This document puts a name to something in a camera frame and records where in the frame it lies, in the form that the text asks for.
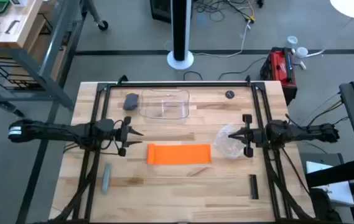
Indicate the clear plastic bin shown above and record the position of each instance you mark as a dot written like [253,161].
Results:
[164,105]

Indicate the black box on floor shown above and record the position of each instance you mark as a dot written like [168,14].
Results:
[159,11]

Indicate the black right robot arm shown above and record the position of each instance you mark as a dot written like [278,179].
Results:
[304,132]

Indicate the white plastic jar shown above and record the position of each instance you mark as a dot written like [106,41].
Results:
[301,53]
[291,41]

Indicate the black aluminium table frame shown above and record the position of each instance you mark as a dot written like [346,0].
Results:
[179,84]

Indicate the orange elastic bandage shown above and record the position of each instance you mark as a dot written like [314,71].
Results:
[179,154]

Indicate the wooden workbench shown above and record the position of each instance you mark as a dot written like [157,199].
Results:
[5,31]

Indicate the round black table grommet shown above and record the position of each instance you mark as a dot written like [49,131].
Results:
[230,94]

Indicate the white paper sheet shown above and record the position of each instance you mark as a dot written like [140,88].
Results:
[340,193]

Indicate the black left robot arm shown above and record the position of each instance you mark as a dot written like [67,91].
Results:
[55,132]

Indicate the short black bar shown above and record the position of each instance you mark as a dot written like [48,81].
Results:
[254,186]

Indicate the black metal crossbar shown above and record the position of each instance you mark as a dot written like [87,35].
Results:
[335,174]

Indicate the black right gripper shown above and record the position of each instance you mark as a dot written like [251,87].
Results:
[256,137]

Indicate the single black hex key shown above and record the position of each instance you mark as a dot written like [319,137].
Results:
[12,27]

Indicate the red black tool bag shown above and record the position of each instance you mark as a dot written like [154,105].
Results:
[277,67]

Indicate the small white box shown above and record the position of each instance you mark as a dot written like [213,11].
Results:
[18,2]

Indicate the clear plastic zip bag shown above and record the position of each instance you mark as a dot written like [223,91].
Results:
[226,143]

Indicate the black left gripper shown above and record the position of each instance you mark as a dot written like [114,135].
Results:
[122,137]

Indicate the black white tower fan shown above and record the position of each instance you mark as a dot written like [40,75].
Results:
[179,31]

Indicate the black backpack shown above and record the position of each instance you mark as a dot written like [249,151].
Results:
[321,205]

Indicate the black caster wheel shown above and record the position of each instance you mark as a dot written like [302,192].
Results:
[103,25]

